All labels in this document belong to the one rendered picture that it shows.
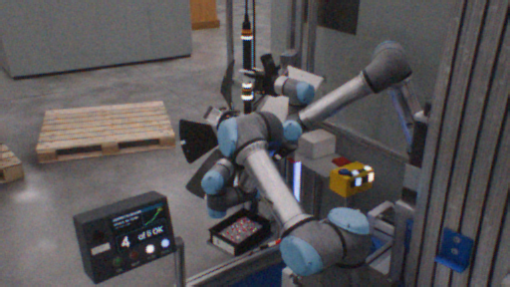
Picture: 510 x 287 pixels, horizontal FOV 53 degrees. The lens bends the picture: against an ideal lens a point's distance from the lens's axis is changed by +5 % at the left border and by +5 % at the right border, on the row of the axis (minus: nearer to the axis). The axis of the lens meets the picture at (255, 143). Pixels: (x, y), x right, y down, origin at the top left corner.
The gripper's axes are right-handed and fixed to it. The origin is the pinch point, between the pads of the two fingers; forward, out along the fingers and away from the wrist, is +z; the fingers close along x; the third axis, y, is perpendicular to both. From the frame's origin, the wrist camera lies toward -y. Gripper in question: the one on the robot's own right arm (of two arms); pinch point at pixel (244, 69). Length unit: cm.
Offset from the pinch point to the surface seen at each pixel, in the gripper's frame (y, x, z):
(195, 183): 50, -22, 8
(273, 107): 28.4, 31.9, 12.0
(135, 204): 23, -73, -28
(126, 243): 32, -79, -31
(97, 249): 31, -87, -29
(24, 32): 91, 118, 528
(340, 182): 43, 15, -43
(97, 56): 130, 200, 509
